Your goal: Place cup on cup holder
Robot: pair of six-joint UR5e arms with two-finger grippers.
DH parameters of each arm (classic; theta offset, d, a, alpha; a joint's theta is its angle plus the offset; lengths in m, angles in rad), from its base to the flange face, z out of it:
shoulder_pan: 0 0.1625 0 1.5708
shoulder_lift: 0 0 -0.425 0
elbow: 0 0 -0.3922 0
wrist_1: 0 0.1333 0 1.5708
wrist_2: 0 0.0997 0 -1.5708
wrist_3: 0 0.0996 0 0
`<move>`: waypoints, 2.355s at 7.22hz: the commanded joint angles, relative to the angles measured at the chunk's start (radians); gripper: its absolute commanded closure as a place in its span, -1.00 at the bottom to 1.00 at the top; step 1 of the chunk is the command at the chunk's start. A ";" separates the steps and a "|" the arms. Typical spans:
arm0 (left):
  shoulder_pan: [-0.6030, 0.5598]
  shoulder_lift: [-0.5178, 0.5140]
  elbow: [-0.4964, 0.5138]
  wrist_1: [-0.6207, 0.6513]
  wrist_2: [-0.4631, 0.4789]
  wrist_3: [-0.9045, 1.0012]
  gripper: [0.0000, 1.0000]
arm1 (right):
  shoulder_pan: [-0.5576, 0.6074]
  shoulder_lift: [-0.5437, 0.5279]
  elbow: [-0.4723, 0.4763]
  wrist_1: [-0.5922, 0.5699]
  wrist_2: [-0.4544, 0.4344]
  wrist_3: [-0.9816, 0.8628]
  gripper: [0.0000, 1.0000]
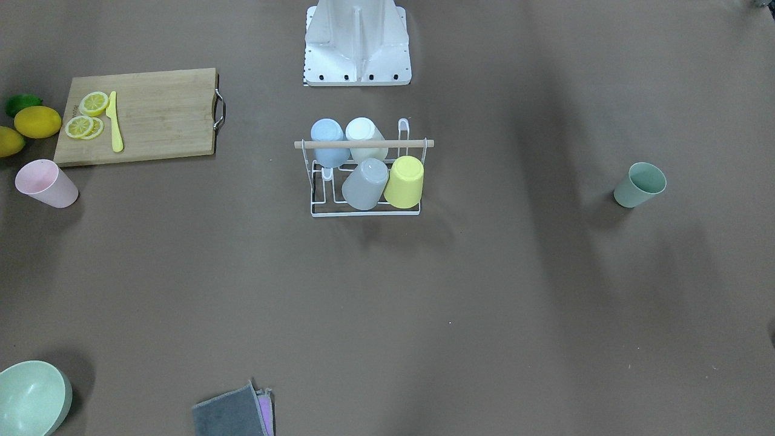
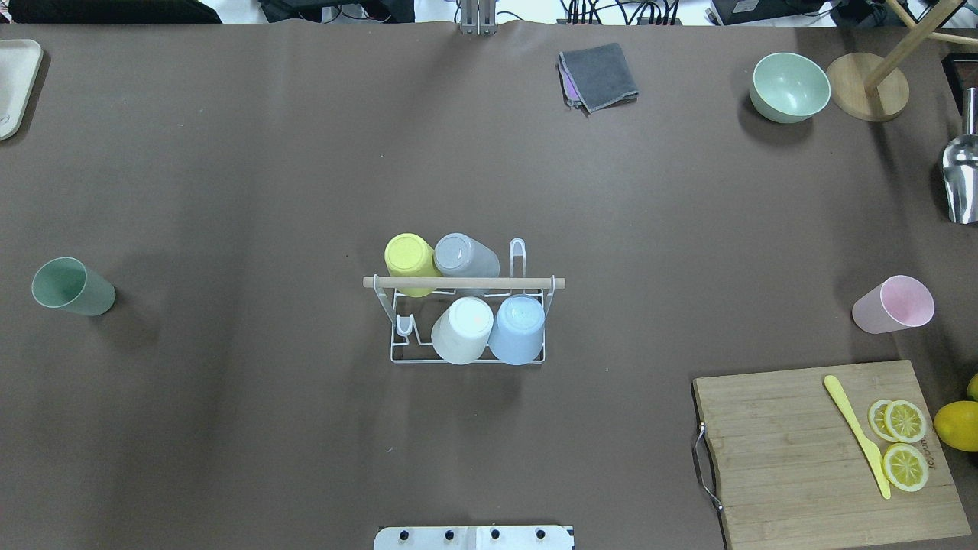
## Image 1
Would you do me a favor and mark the green cup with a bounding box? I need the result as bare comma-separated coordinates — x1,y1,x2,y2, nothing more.
613,162,667,209

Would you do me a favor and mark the pink cup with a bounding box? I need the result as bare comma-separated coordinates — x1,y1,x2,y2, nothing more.
15,159,79,209

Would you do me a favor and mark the yellow cup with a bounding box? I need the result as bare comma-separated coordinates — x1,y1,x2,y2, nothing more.
384,156,424,209

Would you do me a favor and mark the grey cup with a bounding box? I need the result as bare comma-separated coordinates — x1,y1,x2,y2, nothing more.
341,158,389,211

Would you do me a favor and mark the white cup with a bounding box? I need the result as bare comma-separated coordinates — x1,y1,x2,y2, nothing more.
345,117,388,165

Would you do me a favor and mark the light blue cup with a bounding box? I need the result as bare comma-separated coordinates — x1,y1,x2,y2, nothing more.
310,118,351,169

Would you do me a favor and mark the purple cloth under grey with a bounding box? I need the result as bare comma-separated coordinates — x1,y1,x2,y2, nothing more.
255,389,275,436

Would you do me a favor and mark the bamboo cutting board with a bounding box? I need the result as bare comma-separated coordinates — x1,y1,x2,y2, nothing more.
53,67,225,167

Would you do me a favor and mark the grey folded cloth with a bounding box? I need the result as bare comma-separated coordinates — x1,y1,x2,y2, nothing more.
192,383,263,435

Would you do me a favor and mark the yellow plastic knife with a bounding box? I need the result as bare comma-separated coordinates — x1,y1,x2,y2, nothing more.
106,90,124,153

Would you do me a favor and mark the lemon slice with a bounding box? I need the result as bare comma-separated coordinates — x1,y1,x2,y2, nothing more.
64,115,95,140
78,91,109,117
80,117,105,140

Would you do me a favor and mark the lemon slice top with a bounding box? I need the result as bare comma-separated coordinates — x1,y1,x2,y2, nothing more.
78,91,109,117

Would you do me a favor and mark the whole lemon near board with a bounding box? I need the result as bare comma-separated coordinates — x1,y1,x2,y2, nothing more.
13,105,62,139

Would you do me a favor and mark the whole lemon far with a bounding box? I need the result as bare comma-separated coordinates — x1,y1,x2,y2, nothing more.
0,126,27,158

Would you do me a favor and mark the green lime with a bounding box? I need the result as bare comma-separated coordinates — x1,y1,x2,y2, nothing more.
5,93,42,118

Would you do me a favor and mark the green bowl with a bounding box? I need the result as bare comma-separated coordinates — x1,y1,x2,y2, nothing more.
1,360,73,435

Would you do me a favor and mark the white wire cup rack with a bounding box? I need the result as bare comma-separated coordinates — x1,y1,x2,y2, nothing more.
294,117,435,217

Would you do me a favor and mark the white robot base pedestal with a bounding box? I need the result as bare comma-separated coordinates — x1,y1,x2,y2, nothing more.
303,1,412,87

